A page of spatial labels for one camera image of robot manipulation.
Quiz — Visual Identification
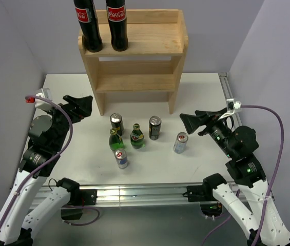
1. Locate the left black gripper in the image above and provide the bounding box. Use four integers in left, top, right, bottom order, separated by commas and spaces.
43, 94, 92, 150

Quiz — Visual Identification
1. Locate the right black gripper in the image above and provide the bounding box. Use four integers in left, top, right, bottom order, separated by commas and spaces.
179, 107, 236, 158

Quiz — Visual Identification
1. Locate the silver blue can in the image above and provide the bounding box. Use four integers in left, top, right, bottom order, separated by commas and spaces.
114, 148, 128, 169
173, 132, 188, 154

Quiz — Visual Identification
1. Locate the black yellow can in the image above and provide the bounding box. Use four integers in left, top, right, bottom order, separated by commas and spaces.
149, 116, 162, 140
110, 113, 125, 136

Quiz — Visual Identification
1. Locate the green glass bottle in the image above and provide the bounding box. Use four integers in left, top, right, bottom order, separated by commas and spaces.
130, 123, 144, 149
109, 128, 125, 151

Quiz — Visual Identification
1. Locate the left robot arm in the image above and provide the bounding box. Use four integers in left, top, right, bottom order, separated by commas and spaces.
0, 93, 93, 245

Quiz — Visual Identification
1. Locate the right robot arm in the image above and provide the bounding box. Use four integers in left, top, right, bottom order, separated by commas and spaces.
180, 109, 290, 245

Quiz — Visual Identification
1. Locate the wooden shelf unit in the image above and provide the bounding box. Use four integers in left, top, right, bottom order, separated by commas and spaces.
78, 9, 188, 115

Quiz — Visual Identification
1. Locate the left cola bottle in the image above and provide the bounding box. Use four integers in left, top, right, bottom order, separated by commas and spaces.
73, 0, 103, 52

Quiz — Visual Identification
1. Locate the cola bottle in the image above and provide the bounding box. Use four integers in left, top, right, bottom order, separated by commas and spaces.
106, 0, 128, 52
73, 0, 103, 52

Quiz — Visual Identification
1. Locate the right cola bottle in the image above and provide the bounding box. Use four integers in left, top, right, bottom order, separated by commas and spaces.
106, 0, 128, 52

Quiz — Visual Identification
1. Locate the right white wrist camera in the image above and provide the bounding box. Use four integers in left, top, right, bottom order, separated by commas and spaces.
226, 98, 242, 113

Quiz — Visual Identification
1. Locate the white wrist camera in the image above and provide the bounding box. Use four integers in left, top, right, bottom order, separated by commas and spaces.
226, 98, 242, 113
25, 88, 52, 110

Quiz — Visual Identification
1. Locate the right side aluminium rail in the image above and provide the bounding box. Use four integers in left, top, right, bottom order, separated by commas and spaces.
218, 73, 242, 130

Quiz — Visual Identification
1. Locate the aluminium rail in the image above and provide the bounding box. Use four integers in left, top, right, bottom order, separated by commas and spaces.
29, 182, 274, 210
218, 73, 242, 130

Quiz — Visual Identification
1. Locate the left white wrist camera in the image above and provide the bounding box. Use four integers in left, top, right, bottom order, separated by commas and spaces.
25, 88, 52, 110

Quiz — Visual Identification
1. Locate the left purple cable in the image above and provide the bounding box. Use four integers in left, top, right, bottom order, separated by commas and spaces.
0, 95, 101, 246

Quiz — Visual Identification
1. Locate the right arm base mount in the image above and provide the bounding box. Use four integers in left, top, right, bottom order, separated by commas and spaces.
182, 184, 223, 219

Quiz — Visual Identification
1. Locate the front aluminium rail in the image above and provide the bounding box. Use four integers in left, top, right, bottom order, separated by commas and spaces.
29, 182, 274, 210

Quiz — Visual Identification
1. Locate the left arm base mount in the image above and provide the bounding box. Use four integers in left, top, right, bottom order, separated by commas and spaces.
61, 189, 97, 221

